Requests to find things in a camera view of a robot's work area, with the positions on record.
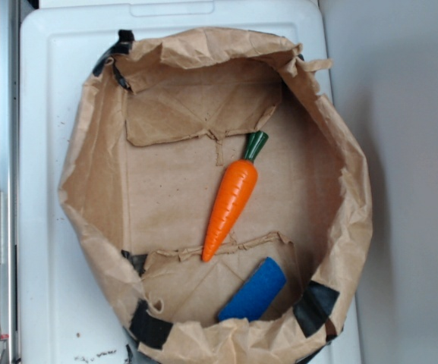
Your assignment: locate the blue sponge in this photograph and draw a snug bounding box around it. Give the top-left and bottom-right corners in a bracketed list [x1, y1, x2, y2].
[218, 257, 286, 322]

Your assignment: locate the aluminium frame rail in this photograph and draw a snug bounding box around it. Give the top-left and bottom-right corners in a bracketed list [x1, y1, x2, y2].
[0, 1, 20, 363]

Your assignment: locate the orange toy carrot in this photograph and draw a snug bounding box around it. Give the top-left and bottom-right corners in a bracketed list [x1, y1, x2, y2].
[201, 131, 269, 262]

